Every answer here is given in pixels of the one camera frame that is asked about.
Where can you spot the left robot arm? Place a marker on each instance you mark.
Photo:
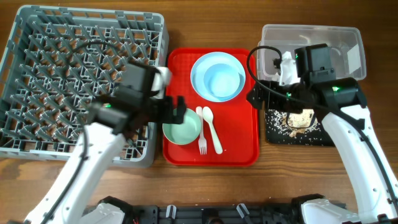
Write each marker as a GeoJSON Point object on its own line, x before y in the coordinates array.
{"type": "Point", "coordinates": [112, 119]}

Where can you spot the large light blue plate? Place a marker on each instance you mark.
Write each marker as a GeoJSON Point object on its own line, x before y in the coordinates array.
{"type": "Point", "coordinates": [204, 63]}

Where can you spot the white plastic spoon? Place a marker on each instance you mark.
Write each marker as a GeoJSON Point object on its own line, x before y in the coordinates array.
{"type": "Point", "coordinates": [208, 117]}

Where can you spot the white plastic fork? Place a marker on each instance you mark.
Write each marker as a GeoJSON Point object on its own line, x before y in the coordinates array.
{"type": "Point", "coordinates": [202, 141]}

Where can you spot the black tray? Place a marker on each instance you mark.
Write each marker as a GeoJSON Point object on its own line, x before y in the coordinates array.
{"type": "Point", "coordinates": [318, 138]}

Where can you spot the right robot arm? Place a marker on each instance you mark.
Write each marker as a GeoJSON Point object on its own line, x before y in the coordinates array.
{"type": "Point", "coordinates": [341, 107]}

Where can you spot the food scraps and rice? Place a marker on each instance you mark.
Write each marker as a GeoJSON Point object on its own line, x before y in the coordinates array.
{"type": "Point", "coordinates": [292, 124]}

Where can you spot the green bowl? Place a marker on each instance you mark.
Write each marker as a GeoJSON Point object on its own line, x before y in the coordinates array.
{"type": "Point", "coordinates": [185, 133]}

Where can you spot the clear plastic bin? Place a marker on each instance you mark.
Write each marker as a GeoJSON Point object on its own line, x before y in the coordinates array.
{"type": "Point", "coordinates": [346, 45]}

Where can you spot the red plastic tray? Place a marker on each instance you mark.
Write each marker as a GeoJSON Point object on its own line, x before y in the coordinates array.
{"type": "Point", "coordinates": [236, 121]}

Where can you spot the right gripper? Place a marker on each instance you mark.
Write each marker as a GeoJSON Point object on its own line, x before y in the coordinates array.
{"type": "Point", "coordinates": [259, 96]}

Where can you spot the small light blue bowl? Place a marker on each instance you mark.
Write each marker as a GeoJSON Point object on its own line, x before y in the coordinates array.
{"type": "Point", "coordinates": [222, 80]}

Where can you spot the grey dishwasher rack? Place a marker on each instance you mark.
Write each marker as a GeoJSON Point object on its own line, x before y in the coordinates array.
{"type": "Point", "coordinates": [59, 59]}

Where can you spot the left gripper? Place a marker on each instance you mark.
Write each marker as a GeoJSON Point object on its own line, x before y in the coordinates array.
{"type": "Point", "coordinates": [159, 115]}

